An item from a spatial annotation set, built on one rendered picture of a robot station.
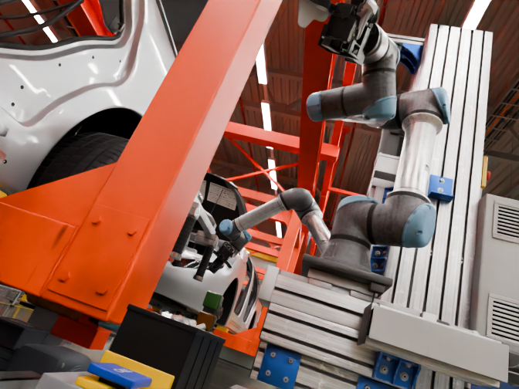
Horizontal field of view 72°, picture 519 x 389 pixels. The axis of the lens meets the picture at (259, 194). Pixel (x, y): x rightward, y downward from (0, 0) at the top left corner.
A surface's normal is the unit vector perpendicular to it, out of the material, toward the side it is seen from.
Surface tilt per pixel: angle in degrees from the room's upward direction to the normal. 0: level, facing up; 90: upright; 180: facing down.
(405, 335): 90
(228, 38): 90
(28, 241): 90
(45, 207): 90
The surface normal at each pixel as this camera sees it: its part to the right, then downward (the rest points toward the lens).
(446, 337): -0.09, -0.43
